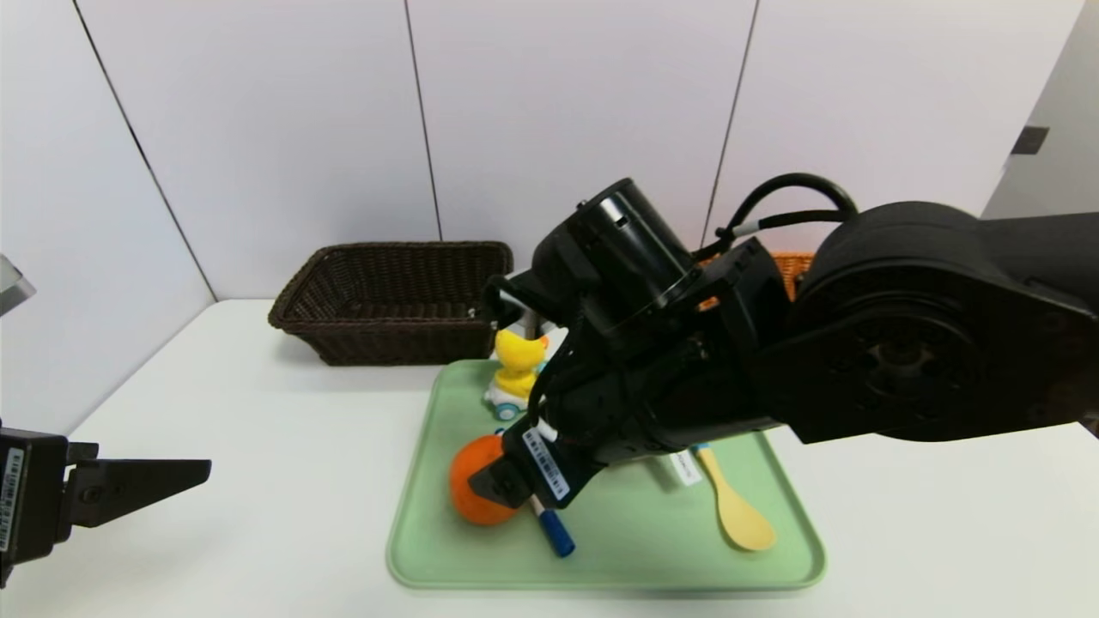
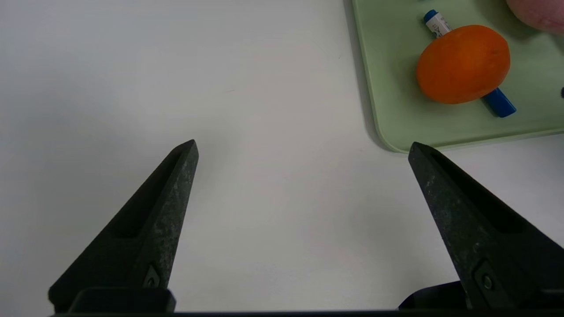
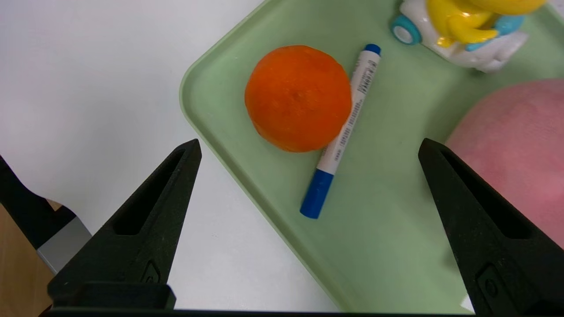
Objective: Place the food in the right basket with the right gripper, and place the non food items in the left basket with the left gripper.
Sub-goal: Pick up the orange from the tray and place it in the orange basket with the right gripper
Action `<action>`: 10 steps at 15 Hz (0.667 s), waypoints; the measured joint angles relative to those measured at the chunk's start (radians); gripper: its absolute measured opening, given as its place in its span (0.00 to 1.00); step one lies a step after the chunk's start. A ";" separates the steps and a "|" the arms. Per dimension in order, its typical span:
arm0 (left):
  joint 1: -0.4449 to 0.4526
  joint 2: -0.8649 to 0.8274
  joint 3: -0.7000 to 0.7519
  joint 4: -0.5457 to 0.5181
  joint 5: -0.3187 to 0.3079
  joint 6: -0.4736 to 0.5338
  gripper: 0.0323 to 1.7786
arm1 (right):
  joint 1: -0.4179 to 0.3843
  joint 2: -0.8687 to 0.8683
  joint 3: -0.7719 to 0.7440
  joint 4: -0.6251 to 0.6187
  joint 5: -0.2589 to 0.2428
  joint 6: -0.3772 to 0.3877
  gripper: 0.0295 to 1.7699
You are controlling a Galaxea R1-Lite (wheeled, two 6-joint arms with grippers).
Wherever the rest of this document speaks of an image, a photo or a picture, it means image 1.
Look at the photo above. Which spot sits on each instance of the yellow duck toy car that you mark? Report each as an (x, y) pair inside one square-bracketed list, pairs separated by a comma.
[(515, 356)]

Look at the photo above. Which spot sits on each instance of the white marker with blue cap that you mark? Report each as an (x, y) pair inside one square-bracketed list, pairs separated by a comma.
[(556, 534)]

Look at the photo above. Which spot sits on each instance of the dark brown wicker basket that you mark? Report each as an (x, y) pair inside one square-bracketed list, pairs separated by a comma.
[(386, 339)]

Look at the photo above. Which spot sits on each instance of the orange wicker basket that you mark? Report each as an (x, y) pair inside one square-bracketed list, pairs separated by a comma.
[(794, 268)]

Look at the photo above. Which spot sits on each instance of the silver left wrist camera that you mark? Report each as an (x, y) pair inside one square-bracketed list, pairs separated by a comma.
[(13, 287)]

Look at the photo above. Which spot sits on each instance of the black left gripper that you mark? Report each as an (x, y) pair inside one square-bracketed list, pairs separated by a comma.
[(27, 496)]

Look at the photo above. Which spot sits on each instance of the green plastic tray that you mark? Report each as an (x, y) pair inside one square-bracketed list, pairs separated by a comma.
[(652, 541)]

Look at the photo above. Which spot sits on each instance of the small black wall fixture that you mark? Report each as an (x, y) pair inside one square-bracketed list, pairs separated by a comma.
[(1030, 140)]

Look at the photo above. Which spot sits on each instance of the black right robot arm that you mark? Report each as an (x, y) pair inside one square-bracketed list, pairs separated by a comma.
[(901, 343)]

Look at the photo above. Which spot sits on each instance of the orange fruit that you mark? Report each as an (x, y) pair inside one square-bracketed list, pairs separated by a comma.
[(470, 468)]

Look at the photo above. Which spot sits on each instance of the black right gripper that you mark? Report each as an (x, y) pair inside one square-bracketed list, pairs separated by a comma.
[(544, 464)]

